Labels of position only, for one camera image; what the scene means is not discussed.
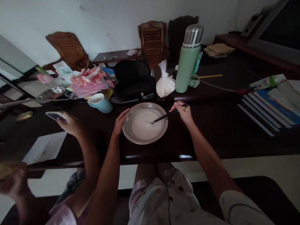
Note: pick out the green and white packet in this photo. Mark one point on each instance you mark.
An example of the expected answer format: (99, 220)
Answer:
(64, 71)

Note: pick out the small green cup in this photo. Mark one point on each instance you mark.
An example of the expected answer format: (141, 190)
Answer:
(194, 81)

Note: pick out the stack of books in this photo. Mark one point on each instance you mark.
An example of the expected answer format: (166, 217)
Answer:
(264, 110)

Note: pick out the small dark bottle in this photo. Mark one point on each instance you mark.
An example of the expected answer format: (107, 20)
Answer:
(175, 72)

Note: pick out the plastic bag of white flour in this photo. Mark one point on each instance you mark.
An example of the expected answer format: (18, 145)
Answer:
(165, 86)

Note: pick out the crumpled white tissue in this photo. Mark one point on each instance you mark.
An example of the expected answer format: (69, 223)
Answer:
(132, 52)

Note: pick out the brown slatted wooden chair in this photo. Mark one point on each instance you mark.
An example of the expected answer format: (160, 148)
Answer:
(152, 39)
(68, 49)

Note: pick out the pink plastic bag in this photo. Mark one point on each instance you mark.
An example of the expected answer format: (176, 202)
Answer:
(82, 90)

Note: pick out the person's left fingers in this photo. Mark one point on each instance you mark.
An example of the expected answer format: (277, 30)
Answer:
(124, 113)

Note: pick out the clear rod with red end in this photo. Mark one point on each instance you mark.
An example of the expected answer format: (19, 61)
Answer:
(242, 91)

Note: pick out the dark wooden cabinet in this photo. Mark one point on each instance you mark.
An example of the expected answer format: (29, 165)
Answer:
(234, 43)

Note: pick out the white paper sheet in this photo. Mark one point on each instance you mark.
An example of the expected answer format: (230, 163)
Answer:
(45, 147)

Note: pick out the yellow packet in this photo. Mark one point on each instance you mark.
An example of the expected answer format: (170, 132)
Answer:
(24, 115)

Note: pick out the black bag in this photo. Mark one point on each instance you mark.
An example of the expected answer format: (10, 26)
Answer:
(133, 79)

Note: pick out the shiny steel basin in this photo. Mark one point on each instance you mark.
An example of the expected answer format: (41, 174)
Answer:
(52, 92)

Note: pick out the pair of black chopsticks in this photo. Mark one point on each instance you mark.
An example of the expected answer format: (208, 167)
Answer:
(164, 116)

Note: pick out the brown paper envelopes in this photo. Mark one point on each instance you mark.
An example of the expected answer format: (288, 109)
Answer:
(219, 50)

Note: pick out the white batter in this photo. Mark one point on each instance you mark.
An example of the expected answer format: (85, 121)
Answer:
(144, 127)

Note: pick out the white smartphone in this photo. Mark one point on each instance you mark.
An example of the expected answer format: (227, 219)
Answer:
(55, 115)

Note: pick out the steel mixing bowl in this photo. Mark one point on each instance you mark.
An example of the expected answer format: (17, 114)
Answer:
(128, 136)

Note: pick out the grey television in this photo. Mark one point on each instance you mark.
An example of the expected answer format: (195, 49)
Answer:
(281, 28)

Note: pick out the raw meat pieces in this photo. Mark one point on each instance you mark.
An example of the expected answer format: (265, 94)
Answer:
(89, 75)

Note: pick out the pink plastic object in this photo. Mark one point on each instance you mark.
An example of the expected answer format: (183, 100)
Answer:
(45, 78)

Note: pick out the light blue mug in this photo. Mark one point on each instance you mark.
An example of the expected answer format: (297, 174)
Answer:
(103, 105)

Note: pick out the green and white carton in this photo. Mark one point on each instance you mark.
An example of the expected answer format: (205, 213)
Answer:
(267, 82)

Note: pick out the dark bench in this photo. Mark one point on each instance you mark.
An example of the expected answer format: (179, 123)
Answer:
(269, 199)

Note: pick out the person's right hand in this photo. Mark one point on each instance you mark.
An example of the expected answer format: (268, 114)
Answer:
(185, 115)

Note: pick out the person's legs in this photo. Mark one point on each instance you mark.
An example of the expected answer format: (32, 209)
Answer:
(150, 172)

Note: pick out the person's right fingers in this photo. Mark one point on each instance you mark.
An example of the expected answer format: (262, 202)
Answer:
(177, 106)

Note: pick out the grey speaker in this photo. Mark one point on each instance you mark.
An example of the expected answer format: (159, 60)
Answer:
(252, 23)

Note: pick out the flat wooden stick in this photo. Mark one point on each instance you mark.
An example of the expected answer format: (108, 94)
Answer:
(211, 76)

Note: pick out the green thermos flask steel cap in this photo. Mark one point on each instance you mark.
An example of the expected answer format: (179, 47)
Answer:
(186, 68)

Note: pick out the small dark side table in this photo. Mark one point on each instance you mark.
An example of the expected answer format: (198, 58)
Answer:
(112, 55)

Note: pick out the yellow round object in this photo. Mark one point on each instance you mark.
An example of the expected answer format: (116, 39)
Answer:
(5, 170)

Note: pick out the person's left hand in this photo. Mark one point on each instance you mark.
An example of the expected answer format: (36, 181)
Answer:
(118, 126)

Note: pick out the blue plate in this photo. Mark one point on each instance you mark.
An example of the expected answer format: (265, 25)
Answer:
(108, 71)

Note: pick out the dark wooden chair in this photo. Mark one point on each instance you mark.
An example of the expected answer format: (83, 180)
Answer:
(178, 35)

